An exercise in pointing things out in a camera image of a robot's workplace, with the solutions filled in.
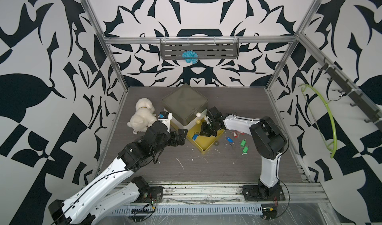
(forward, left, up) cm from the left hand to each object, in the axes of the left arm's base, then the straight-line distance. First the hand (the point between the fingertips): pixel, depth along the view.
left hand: (178, 127), depth 71 cm
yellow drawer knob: (+11, -10, -13) cm, 20 cm away
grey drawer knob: (+1, -21, -22) cm, 30 cm away
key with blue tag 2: (+4, -31, -25) cm, 40 cm away
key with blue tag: (+7, -9, -24) cm, 26 cm away
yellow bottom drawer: (+1, -13, -22) cm, 26 cm away
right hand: (+10, -12, -22) cm, 27 cm away
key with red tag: (+7, -34, -24) cm, 42 cm away
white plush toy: (+16, +22, -14) cm, 31 cm away
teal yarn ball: (+44, -7, +10) cm, 46 cm away
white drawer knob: (+11, -10, -6) cm, 17 cm away
